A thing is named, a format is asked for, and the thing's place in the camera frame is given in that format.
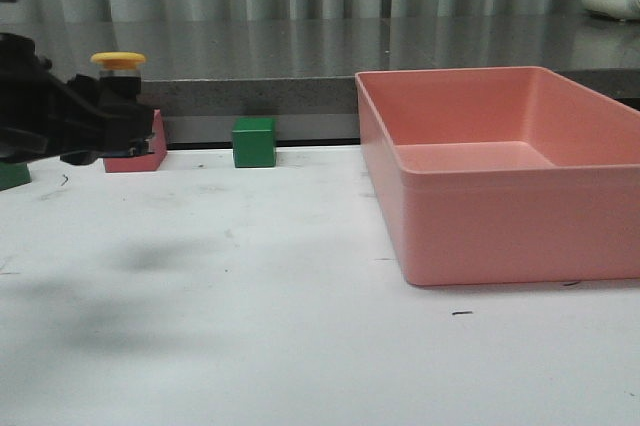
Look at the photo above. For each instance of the pink cube block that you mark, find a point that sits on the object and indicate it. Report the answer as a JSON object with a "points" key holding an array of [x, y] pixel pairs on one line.
{"points": [[147, 163]]}

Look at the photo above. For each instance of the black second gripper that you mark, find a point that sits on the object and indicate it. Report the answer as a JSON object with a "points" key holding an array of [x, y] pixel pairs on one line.
{"points": [[81, 121]]}

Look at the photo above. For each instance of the yellow push button switch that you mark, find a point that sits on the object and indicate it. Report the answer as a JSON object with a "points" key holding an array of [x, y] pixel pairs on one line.
{"points": [[119, 68]]}

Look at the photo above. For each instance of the green block at left edge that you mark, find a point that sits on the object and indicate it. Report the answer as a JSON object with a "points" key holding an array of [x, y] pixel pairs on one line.
{"points": [[13, 175]]}

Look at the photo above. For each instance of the green cube block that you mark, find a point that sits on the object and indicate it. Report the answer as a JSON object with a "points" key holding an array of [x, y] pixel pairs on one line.
{"points": [[254, 143]]}

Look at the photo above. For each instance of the pink plastic bin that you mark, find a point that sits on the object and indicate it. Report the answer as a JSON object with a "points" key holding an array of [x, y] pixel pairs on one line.
{"points": [[501, 175]]}

